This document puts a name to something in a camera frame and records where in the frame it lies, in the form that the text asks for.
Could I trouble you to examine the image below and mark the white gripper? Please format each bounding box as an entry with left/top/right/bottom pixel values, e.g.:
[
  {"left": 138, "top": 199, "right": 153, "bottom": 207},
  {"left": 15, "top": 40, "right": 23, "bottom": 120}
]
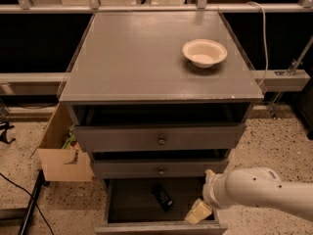
[{"left": 185, "top": 169, "right": 229, "bottom": 225}]

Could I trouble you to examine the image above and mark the dark blue rxbar wrapper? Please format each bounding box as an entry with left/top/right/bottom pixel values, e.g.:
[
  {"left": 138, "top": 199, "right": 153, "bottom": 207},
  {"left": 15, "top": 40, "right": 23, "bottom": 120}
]
[{"left": 152, "top": 184, "right": 174, "bottom": 212}]

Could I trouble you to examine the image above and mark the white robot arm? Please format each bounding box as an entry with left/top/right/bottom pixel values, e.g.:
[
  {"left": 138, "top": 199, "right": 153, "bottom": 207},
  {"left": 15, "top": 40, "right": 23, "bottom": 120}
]
[{"left": 185, "top": 167, "right": 313, "bottom": 224}]

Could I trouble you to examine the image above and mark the grey top drawer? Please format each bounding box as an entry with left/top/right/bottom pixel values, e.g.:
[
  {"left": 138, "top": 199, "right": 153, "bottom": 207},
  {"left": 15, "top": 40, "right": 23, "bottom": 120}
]
[{"left": 74, "top": 123, "right": 246, "bottom": 152}]

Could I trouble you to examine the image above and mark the grey open bottom drawer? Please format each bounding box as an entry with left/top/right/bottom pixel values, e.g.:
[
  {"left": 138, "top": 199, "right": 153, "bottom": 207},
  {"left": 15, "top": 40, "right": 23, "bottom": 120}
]
[{"left": 95, "top": 177, "right": 227, "bottom": 235}]

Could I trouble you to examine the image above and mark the grey wooden drawer cabinet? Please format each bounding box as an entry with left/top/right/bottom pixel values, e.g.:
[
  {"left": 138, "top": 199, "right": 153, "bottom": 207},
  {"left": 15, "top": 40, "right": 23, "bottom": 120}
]
[{"left": 58, "top": 10, "right": 265, "bottom": 235}]

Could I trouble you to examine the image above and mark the grey middle drawer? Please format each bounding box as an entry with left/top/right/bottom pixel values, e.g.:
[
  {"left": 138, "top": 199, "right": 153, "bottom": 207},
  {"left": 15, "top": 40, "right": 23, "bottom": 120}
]
[{"left": 93, "top": 159, "right": 229, "bottom": 179}]

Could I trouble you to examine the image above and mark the cardboard box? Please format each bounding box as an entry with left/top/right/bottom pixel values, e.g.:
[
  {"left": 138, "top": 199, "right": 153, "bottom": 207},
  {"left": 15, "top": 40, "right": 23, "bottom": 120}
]
[{"left": 36, "top": 104, "right": 94, "bottom": 182}]

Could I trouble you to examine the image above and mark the white paper bowl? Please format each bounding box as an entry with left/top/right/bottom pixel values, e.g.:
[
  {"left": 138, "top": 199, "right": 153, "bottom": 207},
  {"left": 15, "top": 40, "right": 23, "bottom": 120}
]
[{"left": 182, "top": 39, "right": 228, "bottom": 69}]

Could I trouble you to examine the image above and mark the green packet in box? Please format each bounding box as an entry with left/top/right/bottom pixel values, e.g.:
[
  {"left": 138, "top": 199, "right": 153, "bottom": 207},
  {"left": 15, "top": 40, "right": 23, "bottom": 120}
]
[{"left": 63, "top": 125, "right": 75, "bottom": 149}]

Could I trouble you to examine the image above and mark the black metal floor bar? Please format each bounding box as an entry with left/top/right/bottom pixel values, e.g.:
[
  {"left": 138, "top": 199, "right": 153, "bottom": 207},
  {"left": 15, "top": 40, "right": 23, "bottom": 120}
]
[{"left": 18, "top": 170, "right": 45, "bottom": 235}]

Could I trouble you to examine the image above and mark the black clamp on floor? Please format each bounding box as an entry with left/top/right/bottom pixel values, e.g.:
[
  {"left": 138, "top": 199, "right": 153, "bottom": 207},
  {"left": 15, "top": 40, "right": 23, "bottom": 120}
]
[{"left": 0, "top": 121, "right": 16, "bottom": 144}]

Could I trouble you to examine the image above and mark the metal railing frame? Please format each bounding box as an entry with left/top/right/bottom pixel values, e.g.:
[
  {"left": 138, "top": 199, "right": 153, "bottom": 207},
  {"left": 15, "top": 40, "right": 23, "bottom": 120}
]
[{"left": 0, "top": 0, "right": 313, "bottom": 96}]

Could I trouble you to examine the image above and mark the metal bracket strut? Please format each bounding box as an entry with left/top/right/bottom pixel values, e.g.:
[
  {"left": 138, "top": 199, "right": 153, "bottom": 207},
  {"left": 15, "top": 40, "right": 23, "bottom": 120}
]
[{"left": 268, "top": 34, "right": 313, "bottom": 119}]

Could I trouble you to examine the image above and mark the white cable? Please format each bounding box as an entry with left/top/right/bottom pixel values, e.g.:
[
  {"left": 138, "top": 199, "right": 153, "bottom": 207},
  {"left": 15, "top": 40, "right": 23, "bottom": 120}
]
[{"left": 246, "top": 1, "right": 270, "bottom": 87}]

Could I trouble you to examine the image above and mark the black floor cable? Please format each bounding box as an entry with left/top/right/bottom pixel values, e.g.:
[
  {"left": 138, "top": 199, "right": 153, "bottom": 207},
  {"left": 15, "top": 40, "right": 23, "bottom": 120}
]
[{"left": 0, "top": 171, "right": 56, "bottom": 235}]

